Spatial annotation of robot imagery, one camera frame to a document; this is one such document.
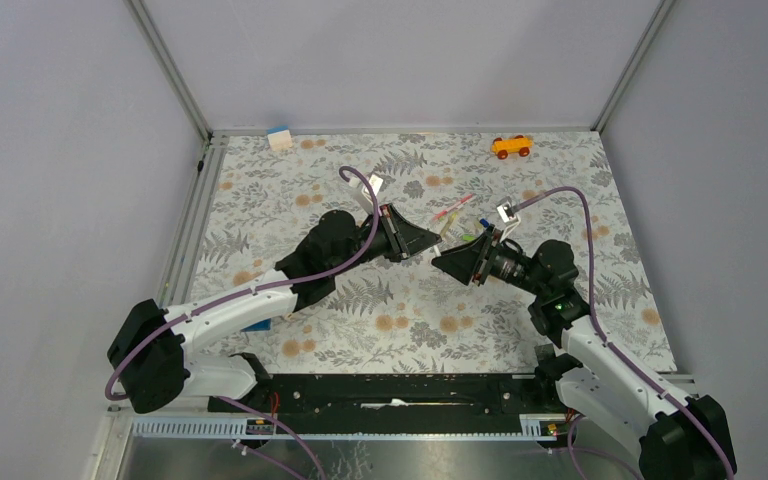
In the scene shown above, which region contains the olive yellow marker pen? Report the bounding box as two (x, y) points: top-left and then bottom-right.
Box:
(440, 213), (457, 239)

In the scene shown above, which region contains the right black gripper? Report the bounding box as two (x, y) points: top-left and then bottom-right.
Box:
(431, 224), (547, 298)

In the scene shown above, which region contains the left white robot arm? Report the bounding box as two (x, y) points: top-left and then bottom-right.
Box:
(105, 204), (441, 414)

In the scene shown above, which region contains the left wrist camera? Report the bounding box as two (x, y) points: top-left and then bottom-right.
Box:
(349, 174), (383, 214)

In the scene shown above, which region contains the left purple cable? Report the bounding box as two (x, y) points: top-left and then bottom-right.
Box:
(103, 165), (383, 404)

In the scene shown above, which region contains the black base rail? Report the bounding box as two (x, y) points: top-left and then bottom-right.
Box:
(207, 373), (571, 436)

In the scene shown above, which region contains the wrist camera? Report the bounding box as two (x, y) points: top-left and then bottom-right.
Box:
(496, 197), (521, 241)
(349, 174), (383, 214)

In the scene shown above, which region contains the blue white toy brick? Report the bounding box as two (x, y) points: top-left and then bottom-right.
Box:
(242, 319), (272, 332)

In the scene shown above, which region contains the white block with blue top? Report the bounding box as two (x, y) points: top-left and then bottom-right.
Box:
(266, 126), (293, 152)

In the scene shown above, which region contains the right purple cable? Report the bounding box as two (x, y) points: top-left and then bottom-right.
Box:
(513, 186), (738, 480)

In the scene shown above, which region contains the orange toy car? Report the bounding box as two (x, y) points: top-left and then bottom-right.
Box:
(491, 135), (533, 160)

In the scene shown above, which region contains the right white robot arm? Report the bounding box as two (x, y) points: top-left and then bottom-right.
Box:
(432, 228), (736, 479)

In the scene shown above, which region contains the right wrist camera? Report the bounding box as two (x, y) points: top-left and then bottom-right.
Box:
(496, 197), (521, 241)

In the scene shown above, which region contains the pink marker pen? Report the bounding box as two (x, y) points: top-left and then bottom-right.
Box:
(433, 194), (474, 220)

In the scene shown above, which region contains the purple cable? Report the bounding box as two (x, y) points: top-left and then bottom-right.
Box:
(513, 186), (738, 480)
(103, 165), (383, 404)

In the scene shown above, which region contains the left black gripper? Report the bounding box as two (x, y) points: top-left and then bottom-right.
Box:
(331, 204), (441, 278)

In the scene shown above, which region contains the floral patterned table mat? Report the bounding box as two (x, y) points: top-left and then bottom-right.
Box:
(190, 132), (676, 373)

